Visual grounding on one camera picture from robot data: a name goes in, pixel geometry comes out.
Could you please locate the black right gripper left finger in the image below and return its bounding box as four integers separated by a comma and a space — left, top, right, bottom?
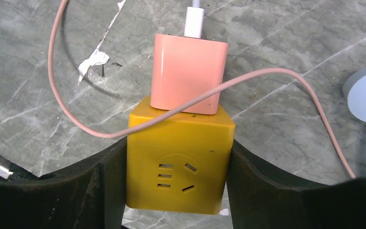
0, 138, 127, 229

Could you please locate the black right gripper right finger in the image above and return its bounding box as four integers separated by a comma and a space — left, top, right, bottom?
227, 141, 366, 229

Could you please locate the yellow cube socket adapter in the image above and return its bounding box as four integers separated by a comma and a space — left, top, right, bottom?
126, 106, 235, 215

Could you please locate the pink cube socket adapter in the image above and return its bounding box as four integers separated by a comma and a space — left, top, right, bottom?
150, 34, 228, 110

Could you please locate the pink thin cable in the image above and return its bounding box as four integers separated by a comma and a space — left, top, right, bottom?
47, 0, 357, 179

